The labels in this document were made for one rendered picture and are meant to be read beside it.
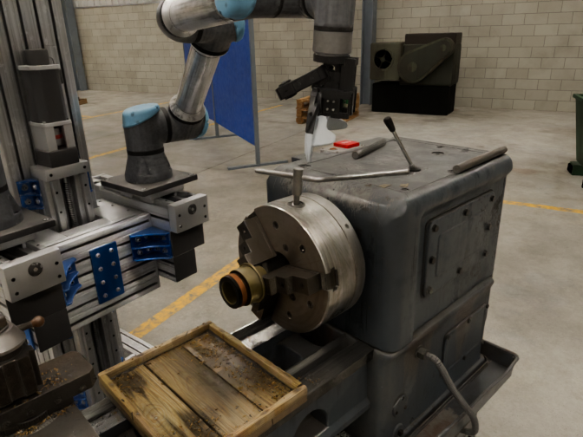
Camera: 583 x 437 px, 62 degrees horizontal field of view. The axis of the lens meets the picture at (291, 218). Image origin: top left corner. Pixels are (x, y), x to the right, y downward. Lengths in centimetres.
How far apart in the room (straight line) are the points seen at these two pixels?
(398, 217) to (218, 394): 54
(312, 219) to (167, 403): 49
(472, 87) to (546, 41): 153
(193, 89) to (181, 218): 39
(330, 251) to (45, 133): 88
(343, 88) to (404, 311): 54
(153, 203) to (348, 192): 69
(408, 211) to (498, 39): 1000
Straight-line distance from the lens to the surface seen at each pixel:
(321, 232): 104
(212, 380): 114
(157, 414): 109
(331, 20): 95
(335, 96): 97
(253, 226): 112
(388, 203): 109
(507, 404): 254
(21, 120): 159
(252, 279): 104
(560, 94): 1100
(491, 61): 1103
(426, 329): 135
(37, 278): 132
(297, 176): 106
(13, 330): 95
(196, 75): 148
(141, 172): 160
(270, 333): 130
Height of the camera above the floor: 160
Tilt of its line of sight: 21 degrees down
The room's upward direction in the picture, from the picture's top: 2 degrees counter-clockwise
